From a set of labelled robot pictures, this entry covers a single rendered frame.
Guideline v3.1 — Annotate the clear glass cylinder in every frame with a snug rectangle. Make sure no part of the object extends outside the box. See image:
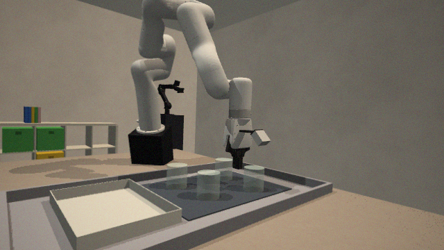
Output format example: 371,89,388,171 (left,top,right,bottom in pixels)
166,162,188,190
215,158,233,181
196,169,221,201
243,165,264,193

